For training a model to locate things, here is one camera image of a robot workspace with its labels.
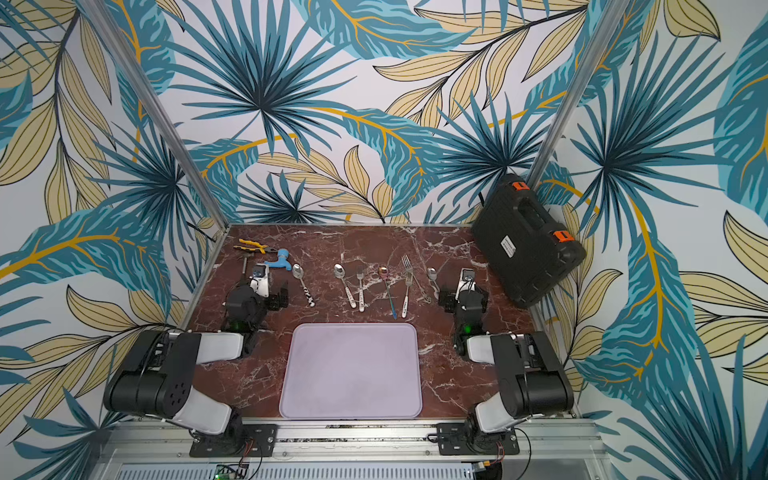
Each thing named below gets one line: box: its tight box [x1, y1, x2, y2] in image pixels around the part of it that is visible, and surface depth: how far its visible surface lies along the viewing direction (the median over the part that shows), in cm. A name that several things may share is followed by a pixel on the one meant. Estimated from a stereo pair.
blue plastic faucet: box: [264, 248, 292, 271], surface depth 109 cm
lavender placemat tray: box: [279, 323, 423, 419], surface depth 85 cm
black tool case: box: [472, 173, 587, 309], surface depth 91 cm
